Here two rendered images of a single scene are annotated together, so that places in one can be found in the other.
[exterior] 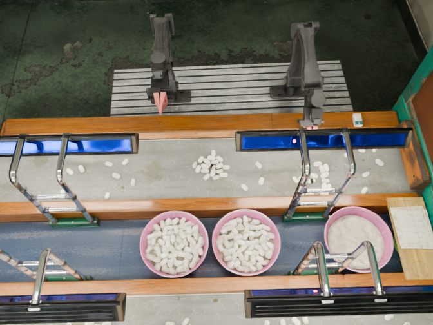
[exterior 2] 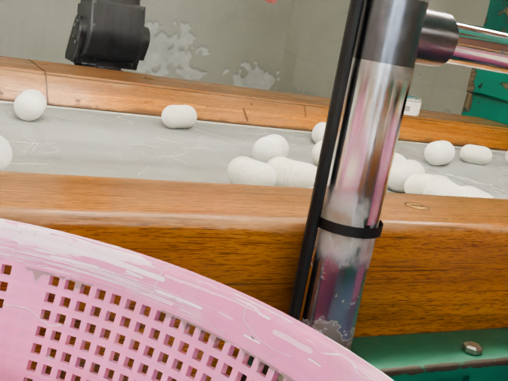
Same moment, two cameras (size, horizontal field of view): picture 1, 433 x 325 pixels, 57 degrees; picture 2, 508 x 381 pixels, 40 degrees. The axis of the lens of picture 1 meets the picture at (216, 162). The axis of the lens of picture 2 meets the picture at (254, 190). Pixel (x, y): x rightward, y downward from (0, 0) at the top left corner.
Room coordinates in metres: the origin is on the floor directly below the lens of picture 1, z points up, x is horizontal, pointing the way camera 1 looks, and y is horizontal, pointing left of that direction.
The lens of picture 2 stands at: (0.41, -0.16, 0.84)
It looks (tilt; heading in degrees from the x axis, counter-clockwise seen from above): 13 degrees down; 333
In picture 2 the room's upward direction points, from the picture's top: 10 degrees clockwise
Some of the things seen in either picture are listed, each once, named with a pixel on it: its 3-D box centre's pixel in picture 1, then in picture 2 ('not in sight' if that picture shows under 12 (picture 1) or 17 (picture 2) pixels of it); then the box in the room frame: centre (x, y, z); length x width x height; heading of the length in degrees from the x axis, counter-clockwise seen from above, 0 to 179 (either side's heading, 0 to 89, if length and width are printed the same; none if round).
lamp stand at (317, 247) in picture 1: (330, 284); not in sight; (0.29, -0.39, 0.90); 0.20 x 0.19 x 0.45; 91
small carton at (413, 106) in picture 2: (357, 120); (391, 101); (1.05, -0.64, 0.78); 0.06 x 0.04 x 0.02; 1
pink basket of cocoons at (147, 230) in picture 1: (175, 246); not in sight; (0.48, 0.16, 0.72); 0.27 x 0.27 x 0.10
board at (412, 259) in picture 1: (414, 236); not in sight; (0.50, -0.77, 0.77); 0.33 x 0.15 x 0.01; 1
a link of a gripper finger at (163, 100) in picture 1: (157, 104); not in sight; (0.92, 0.22, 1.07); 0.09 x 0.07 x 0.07; 3
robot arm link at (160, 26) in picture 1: (162, 43); not in sight; (1.25, 0.23, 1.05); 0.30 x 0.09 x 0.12; 3
